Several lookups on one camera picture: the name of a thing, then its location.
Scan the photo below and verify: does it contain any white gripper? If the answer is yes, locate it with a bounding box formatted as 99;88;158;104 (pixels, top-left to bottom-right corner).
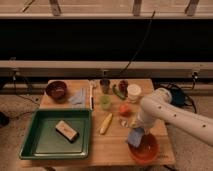
134;111;156;134

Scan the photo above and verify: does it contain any blue sponge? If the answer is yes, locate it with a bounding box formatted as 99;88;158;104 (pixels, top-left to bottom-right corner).
126;127;144;148

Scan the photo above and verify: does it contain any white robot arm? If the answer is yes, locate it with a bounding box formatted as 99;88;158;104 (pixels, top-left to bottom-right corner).
136;88;213;147

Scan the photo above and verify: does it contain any orange-red bowl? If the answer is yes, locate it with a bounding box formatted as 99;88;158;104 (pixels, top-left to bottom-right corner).
129;134;159;165

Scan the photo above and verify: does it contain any dark red bowl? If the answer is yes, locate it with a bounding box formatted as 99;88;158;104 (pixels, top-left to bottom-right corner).
45;81;67;101

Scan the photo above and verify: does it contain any orange tomato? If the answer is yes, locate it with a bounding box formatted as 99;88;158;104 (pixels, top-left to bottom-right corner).
119;103;131;117

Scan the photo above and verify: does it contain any green pepper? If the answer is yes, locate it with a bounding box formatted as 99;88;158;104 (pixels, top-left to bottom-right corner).
112;84;126;100

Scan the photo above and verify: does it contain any dark red jar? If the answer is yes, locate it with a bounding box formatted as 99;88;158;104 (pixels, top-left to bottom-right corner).
119;80;128;93

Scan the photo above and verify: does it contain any light green cup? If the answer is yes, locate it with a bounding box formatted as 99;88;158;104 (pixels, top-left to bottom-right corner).
100;95;111;110

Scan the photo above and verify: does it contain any dark metal cup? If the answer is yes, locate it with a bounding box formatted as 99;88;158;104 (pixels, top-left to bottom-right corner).
100;79;110;94

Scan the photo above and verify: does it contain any light blue cloth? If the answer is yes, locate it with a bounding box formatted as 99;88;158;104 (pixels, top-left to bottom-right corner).
68;88;86;108

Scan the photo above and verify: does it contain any brown block with black end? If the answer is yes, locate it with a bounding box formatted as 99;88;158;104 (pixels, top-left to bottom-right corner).
55;120;79;142

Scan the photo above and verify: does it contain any green plastic tray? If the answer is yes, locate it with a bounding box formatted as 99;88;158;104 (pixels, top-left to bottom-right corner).
19;109;92;160

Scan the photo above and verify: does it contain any black cable bundle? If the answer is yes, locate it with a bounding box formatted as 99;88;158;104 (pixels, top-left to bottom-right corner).
155;83;198;109

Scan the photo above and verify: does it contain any white handled knife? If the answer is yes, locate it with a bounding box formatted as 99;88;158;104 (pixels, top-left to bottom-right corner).
89;80;94;110

